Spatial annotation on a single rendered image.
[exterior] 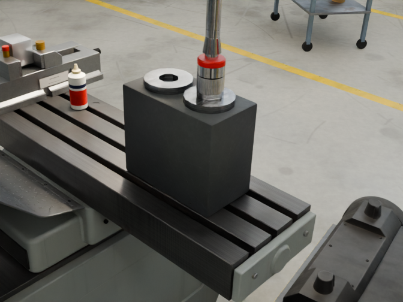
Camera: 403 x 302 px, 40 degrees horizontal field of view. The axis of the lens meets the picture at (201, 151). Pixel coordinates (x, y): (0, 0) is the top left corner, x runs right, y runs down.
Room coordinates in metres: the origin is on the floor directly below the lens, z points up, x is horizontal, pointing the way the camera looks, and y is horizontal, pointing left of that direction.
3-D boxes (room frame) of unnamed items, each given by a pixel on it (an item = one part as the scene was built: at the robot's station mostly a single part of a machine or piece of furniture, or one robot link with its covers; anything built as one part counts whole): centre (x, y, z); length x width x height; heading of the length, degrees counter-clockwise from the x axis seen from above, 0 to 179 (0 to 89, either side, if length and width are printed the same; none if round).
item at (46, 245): (1.10, 0.27, 0.80); 0.50 x 0.35 x 0.12; 139
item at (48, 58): (1.31, 0.42, 1.03); 0.12 x 0.06 x 0.04; 49
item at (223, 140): (0.90, 0.03, 1.04); 0.22 x 0.12 x 0.20; 48
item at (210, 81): (0.87, -0.01, 1.17); 0.05 x 0.05 x 0.06
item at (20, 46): (1.27, 0.45, 1.05); 0.06 x 0.05 x 0.06; 49
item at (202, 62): (0.87, -0.01, 1.21); 0.05 x 0.05 x 0.01
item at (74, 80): (1.20, 0.30, 1.00); 0.04 x 0.04 x 0.11
